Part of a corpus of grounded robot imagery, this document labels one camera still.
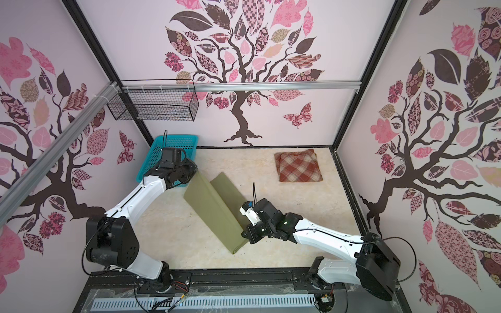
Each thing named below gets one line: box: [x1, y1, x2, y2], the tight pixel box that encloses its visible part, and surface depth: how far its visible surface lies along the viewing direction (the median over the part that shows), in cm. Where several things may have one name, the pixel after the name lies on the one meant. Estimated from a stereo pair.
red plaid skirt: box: [273, 148, 324, 183], surface depth 109 cm
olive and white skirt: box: [183, 170, 249, 255], surface depth 83 cm
